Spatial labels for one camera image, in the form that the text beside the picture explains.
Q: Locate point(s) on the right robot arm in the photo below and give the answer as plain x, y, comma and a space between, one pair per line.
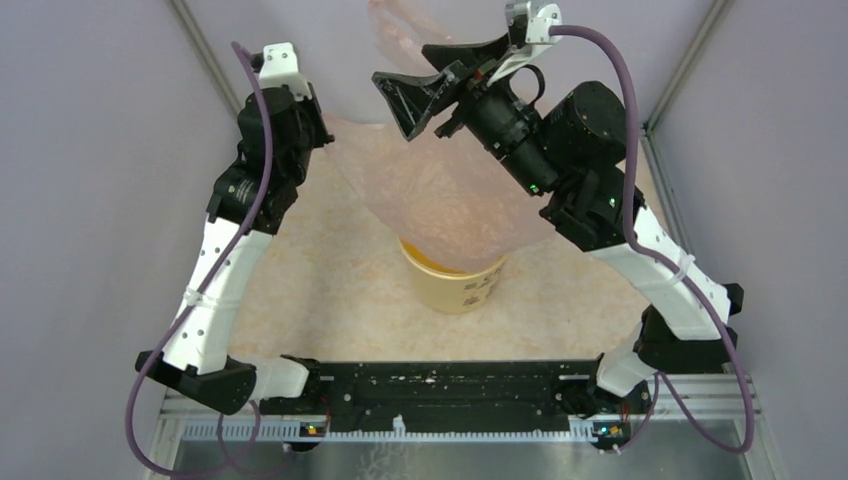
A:
572, 155

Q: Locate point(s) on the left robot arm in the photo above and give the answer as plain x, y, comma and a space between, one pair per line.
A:
245, 211

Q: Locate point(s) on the grey cable duct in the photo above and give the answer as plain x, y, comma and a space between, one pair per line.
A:
298, 431

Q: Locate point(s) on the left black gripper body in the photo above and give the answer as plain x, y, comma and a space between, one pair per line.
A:
315, 132

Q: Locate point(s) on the left aluminium frame post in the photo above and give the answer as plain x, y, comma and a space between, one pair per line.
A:
206, 56

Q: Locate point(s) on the translucent pink plastic bag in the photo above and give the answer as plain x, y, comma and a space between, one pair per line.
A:
446, 197

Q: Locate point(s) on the right aluminium frame post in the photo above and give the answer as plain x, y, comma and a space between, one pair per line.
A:
696, 47

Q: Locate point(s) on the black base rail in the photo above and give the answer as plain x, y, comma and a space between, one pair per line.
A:
458, 397

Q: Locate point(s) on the aluminium frame post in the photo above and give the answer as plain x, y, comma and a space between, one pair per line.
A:
206, 56
696, 47

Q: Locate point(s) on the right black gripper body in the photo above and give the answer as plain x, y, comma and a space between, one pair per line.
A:
491, 113

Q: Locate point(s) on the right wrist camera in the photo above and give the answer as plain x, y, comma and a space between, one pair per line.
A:
528, 35

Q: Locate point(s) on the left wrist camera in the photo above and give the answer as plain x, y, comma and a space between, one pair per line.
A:
277, 65

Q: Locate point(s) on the yellow trash bin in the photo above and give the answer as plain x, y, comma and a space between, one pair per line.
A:
447, 290

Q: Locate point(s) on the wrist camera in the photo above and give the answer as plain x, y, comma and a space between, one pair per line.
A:
277, 65
528, 35

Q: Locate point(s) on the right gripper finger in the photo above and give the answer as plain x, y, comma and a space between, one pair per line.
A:
413, 101
473, 55

